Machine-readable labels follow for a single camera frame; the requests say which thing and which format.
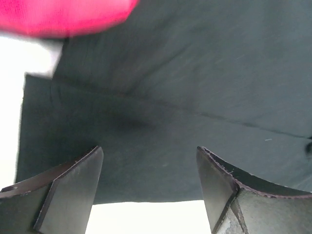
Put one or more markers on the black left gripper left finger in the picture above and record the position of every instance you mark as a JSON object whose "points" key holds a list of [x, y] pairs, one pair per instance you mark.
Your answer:
{"points": [[57, 201]]}

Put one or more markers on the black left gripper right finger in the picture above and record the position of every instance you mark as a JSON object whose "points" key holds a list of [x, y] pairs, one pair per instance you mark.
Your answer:
{"points": [[238, 202]]}

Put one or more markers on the black t shirt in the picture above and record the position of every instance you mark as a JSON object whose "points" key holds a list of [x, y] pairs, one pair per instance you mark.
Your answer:
{"points": [[234, 76]]}

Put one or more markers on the folded pink t shirt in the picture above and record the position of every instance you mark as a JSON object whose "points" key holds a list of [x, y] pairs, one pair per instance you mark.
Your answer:
{"points": [[62, 18]]}

